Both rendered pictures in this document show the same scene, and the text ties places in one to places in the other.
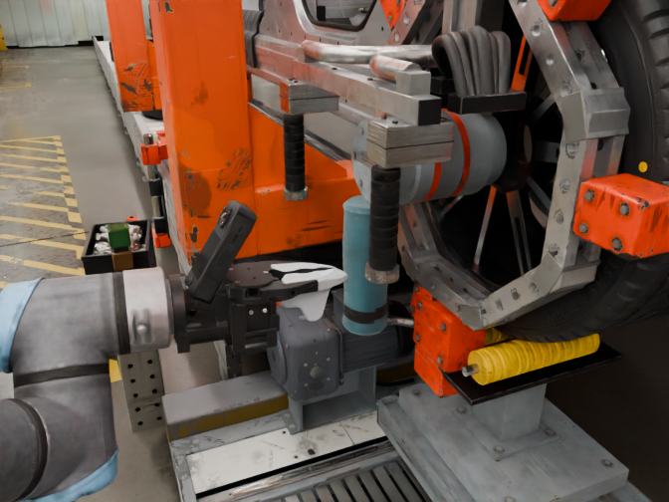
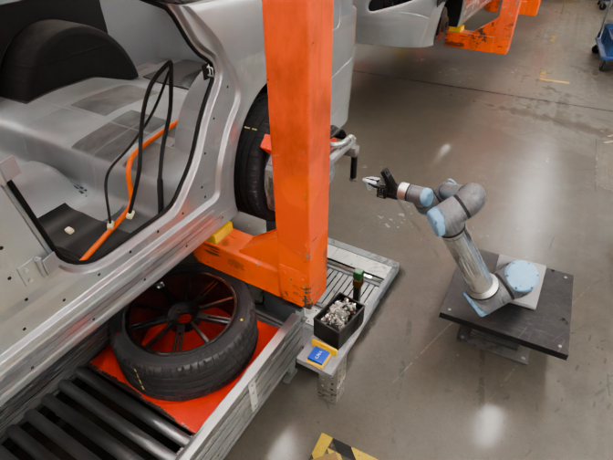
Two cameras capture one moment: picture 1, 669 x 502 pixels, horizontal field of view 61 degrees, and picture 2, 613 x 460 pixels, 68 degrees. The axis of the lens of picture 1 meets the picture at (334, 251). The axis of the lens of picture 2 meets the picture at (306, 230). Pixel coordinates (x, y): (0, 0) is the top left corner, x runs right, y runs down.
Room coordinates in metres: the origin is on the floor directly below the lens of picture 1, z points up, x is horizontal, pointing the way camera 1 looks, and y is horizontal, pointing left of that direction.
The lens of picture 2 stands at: (2.13, 1.49, 2.06)
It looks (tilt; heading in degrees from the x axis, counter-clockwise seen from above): 38 degrees down; 234
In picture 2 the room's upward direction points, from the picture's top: 1 degrees counter-clockwise
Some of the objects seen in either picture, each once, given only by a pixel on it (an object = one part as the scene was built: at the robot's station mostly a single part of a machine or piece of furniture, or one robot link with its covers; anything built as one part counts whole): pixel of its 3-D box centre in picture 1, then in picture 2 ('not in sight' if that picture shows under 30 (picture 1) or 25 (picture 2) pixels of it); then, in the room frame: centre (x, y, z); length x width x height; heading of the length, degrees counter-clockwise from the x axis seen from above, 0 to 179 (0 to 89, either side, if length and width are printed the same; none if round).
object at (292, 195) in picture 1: (294, 154); not in sight; (0.98, 0.07, 0.83); 0.04 x 0.04 x 0.16
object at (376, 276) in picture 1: (383, 220); (353, 167); (0.66, -0.06, 0.83); 0.04 x 0.04 x 0.16
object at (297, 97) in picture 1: (309, 95); not in sight; (0.99, 0.04, 0.93); 0.09 x 0.05 x 0.05; 113
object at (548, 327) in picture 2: not in sight; (502, 311); (0.26, 0.77, 0.15); 0.60 x 0.60 x 0.30; 26
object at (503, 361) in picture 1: (535, 352); not in sight; (0.84, -0.35, 0.51); 0.29 x 0.06 x 0.06; 113
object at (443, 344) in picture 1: (464, 338); not in sight; (0.92, -0.25, 0.48); 0.16 x 0.12 x 0.17; 113
